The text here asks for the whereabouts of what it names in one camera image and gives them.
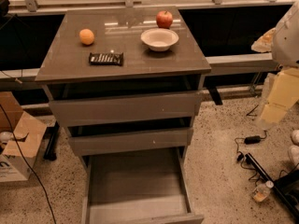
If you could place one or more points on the grey three-drawer cabinet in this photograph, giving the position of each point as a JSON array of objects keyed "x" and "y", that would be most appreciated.
[{"x": 67, "y": 75}]

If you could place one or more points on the brown cardboard box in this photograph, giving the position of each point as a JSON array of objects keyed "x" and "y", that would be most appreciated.
[{"x": 21, "y": 137}]

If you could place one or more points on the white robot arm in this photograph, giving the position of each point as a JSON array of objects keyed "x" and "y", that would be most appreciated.
[{"x": 282, "y": 41}]

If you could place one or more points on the black table leg bracket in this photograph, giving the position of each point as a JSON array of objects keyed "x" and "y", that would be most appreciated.
[{"x": 215, "y": 95}]

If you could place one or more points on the black power adapter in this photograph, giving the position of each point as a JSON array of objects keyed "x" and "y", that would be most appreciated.
[{"x": 249, "y": 140}]

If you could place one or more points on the grey top drawer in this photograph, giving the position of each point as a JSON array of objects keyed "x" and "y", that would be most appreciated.
[{"x": 70, "y": 113}]

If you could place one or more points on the grey open bottom drawer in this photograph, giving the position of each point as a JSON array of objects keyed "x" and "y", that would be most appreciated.
[{"x": 138, "y": 187}]

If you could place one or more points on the white bowl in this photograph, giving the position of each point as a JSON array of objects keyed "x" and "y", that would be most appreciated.
[{"x": 159, "y": 39}]

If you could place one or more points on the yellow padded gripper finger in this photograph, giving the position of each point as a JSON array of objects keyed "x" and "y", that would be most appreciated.
[{"x": 280, "y": 93}]

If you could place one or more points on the black stand base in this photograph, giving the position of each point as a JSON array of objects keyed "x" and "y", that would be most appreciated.
[{"x": 286, "y": 187}]

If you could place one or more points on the black chocolate rxbar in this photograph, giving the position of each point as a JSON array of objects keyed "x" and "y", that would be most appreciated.
[{"x": 106, "y": 59}]

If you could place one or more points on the clear plastic bottle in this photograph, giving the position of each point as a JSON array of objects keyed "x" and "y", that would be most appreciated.
[{"x": 262, "y": 191}]

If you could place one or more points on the grey middle drawer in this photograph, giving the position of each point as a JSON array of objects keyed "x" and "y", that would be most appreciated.
[{"x": 123, "y": 142}]

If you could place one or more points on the red apple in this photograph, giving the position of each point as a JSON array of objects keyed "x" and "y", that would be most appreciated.
[{"x": 164, "y": 19}]

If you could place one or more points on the orange fruit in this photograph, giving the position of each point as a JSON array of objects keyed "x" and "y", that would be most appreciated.
[{"x": 86, "y": 37}]

